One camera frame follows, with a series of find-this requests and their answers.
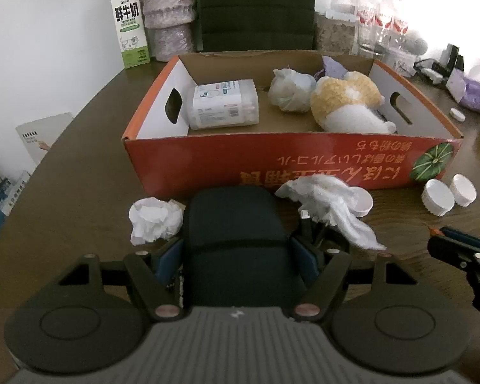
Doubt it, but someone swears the small white bottle cap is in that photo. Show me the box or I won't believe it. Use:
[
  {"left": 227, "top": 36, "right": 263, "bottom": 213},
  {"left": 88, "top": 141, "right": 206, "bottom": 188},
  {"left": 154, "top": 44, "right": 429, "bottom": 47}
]
[{"left": 449, "top": 108, "right": 466, "bottom": 122}]

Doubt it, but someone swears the crumpled white tissue ball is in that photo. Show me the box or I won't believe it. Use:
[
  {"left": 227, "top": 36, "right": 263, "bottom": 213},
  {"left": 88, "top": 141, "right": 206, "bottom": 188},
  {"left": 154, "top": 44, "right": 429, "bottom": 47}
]
[{"left": 128, "top": 197, "right": 185, "bottom": 246}]

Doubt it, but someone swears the blue white box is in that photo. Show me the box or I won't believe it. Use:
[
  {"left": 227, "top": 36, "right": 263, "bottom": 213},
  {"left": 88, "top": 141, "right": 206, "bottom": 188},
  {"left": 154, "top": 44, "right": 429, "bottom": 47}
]
[{"left": 0, "top": 171, "right": 31, "bottom": 231}]

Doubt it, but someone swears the green white milk carton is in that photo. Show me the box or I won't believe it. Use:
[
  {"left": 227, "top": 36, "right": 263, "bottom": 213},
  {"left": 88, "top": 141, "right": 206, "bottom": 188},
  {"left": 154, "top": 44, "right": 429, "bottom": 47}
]
[{"left": 111, "top": 0, "right": 151, "bottom": 68}]

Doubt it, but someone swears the plastic bag bundle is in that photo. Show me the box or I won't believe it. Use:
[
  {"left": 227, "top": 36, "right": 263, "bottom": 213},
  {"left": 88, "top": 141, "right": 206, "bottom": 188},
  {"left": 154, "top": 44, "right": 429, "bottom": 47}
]
[{"left": 268, "top": 68, "right": 316, "bottom": 114}]

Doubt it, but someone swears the white jar lid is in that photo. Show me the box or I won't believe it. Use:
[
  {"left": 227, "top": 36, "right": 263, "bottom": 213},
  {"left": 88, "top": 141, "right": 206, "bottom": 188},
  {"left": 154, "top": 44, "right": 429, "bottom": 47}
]
[
  {"left": 421, "top": 179, "right": 455, "bottom": 217},
  {"left": 450, "top": 173, "right": 477, "bottom": 207},
  {"left": 347, "top": 186, "right": 374, "bottom": 219}
]

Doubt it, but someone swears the white cloth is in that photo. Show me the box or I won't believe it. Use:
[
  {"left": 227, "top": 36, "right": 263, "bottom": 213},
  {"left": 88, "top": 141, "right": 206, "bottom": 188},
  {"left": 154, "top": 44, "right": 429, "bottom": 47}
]
[{"left": 276, "top": 174, "right": 387, "bottom": 251}]

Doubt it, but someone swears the yellow white plush toy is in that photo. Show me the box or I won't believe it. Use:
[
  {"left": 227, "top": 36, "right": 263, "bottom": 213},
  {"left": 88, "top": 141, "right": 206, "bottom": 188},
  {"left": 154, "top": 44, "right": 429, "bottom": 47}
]
[{"left": 310, "top": 71, "right": 396, "bottom": 134}]

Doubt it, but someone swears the pack of water bottles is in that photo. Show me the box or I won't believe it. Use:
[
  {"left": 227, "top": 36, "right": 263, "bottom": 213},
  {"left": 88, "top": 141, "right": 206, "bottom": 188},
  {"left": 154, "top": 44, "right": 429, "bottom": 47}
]
[{"left": 330, "top": 0, "right": 408, "bottom": 49}]

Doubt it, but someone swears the white jar lid right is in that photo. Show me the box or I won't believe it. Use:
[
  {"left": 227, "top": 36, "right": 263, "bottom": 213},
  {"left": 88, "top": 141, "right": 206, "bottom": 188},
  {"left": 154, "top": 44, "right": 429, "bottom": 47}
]
[{"left": 450, "top": 173, "right": 477, "bottom": 207}]

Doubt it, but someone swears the grey textured vase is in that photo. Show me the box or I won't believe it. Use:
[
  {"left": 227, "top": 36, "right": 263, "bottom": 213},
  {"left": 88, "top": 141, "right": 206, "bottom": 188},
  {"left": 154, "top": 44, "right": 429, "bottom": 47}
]
[{"left": 142, "top": 0, "right": 196, "bottom": 61}]

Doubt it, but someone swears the orange cardboard box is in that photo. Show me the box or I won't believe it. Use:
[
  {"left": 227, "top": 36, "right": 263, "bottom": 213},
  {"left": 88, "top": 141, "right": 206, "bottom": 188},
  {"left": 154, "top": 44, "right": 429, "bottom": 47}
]
[{"left": 123, "top": 50, "right": 462, "bottom": 199}]

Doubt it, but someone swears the black stand device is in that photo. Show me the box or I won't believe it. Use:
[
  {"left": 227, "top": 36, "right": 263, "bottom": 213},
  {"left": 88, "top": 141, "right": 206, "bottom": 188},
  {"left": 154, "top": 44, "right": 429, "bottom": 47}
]
[{"left": 440, "top": 44, "right": 464, "bottom": 72}]

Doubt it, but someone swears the white jar lid middle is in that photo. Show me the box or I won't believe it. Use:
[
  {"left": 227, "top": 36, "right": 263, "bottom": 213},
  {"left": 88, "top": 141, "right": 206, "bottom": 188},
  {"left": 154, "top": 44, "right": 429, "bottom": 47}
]
[{"left": 421, "top": 179, "right": 455, "bottom": 217}]

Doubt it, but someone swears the purple tissue pack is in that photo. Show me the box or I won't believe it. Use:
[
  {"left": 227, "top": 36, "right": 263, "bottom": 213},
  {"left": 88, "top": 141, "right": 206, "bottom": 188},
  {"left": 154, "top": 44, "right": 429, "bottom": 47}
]
[{"left": 446, "top": 68, "right": 480, "bottom": 113}]

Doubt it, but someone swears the wet wipes pack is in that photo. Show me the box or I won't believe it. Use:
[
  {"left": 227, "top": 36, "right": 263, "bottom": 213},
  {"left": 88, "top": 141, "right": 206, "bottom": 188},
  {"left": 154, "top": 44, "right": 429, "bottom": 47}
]
[{"left": 184, "top": 80, "right": 259, "bottom": 130}]

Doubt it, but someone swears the white charger with cable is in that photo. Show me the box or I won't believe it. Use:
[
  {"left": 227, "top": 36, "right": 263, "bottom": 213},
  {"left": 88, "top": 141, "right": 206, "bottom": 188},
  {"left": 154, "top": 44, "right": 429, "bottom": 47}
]
[{"left": 413, "top": 58, "right": 445, "bottom": 86}]

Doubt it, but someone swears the black paper shopping bag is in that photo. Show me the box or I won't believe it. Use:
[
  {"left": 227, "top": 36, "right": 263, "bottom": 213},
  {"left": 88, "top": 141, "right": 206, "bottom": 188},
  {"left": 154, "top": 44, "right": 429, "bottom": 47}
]
[{"left": 197, "top": 0, "right": 315, "bottom": 52}]

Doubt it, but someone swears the purple item in box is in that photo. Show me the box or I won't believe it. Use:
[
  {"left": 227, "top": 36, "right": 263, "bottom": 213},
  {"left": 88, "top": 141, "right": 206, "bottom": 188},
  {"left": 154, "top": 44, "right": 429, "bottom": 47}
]
[{"left": 314, "top": 56, "right": 348, "bottom": 82}]

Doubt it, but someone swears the white leaning board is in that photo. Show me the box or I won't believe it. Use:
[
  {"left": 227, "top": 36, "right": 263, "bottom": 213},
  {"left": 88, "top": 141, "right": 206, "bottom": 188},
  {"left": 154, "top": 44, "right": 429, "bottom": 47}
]
[{"left": 16, "top": 113, "right": 73, "bottom": 165}]

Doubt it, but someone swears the clear glass cup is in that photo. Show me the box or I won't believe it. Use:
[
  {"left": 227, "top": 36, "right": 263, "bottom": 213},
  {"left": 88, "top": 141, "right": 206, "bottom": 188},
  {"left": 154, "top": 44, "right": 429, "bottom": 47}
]
[{"left": 357, "top": 26, "right": 388, "bottom": 59}]

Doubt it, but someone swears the black pouch bag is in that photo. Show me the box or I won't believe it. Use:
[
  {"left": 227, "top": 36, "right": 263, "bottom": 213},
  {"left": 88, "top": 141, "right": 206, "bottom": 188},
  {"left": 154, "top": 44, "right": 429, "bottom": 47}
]
[{"left": 176, "top": 185, "right": 325, "bottom": 316}]

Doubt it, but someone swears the white jar lid left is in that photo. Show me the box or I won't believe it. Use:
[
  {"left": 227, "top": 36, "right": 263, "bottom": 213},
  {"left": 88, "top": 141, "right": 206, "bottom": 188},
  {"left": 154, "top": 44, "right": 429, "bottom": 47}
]
[{"left": 347, "top": 186, "right": 374, "bottom": 219}]

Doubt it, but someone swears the grey speckled container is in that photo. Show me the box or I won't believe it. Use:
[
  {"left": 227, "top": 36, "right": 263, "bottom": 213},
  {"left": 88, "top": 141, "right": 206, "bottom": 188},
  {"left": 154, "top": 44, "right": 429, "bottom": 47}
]
[{"left": 314, "top": 12, "right": 356, "bottom": 55}]

